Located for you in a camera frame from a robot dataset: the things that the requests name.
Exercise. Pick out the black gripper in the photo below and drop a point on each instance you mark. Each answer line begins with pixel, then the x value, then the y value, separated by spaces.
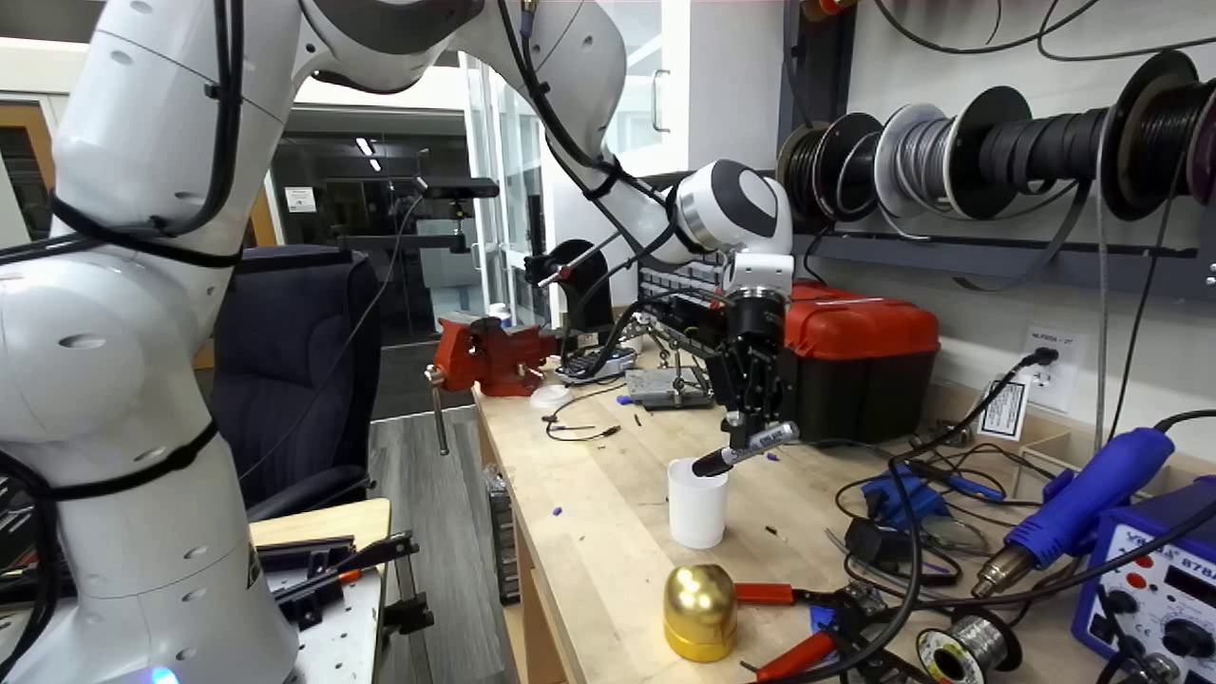
pixel 747 366

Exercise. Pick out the black grey Sharpie marker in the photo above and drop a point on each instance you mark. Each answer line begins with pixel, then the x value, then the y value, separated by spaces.
pixel 754 447

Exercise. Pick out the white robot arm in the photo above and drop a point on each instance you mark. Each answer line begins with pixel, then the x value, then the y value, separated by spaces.
pixel 140 515

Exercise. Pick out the white plastic cup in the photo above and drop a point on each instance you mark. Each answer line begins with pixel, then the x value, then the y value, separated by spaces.
pixel 696 508

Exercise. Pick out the red black toolbox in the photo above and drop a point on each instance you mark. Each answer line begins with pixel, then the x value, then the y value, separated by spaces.
pixel 858 361

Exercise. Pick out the gold brass tip cleaner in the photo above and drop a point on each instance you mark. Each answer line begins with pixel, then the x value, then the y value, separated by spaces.
pixel 700 612

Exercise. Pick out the red bench vise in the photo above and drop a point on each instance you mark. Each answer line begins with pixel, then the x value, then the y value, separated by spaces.
pixel 485 355

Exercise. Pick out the blue soldering station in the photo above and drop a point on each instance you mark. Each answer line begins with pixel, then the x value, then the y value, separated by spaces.
pixel 1156 607

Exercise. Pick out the dark blue office chair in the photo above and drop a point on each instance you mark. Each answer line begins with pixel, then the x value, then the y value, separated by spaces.
pixel 300 361

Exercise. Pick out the red handled pliers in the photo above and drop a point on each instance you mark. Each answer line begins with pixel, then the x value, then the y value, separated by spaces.
pixel 808 630

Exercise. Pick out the solder wire spool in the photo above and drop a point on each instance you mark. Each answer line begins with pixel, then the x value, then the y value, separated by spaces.
pixel 966 651

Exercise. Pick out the blue hot air handle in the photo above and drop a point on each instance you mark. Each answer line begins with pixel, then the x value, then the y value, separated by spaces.
pixel 1074 508

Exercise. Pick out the wire spool rack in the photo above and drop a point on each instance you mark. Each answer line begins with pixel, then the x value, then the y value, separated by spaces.
pixel 1139 155

